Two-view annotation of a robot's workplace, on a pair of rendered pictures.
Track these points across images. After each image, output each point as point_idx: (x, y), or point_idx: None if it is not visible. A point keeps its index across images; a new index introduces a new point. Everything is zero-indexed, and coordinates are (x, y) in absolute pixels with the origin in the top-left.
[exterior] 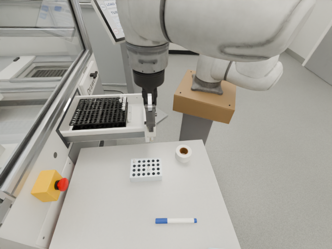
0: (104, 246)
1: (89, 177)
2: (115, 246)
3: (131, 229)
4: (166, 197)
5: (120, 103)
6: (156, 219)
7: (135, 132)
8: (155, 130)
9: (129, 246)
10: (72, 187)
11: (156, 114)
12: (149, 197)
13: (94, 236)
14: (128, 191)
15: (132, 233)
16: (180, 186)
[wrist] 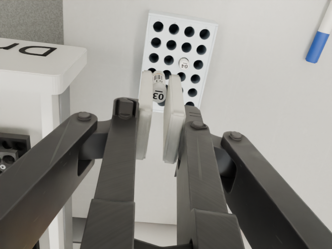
0: (304, 159)
1: (157, 192)
2: (314, 141)
3: (300, 113)
4: (266, 20)
5: None
6: (311, 60)
7: (59, 109)
8: (182, 93)
9: (326, 117)
10: (174, 218)
11: (126, 105)
12: (250, 64)
13: (281, 175)
14: (217, 114)
15: (308, 111)
16: None
